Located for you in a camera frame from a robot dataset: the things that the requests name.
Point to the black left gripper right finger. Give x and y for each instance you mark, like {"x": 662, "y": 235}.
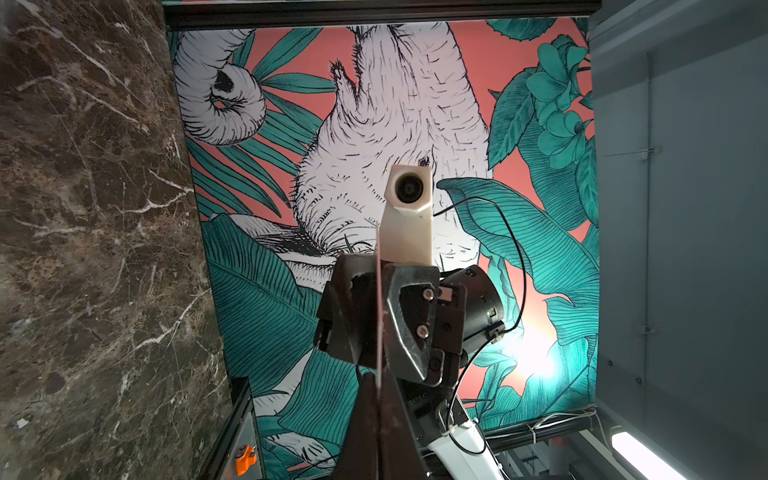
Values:
{"x": 399, "y": 457}

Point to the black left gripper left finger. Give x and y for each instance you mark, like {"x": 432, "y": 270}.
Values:
{"x": 359, "y": 455}

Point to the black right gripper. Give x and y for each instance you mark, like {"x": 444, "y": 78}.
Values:
{"x": 431, "y": 324}

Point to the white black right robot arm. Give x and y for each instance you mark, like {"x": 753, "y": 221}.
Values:
{"x": 440, "y": 423}

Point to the orange small connector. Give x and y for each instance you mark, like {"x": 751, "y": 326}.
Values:
{"x": 246, "y": 456}

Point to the black right corner frame post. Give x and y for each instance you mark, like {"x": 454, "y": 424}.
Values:
{"x": 215, "y": 15}

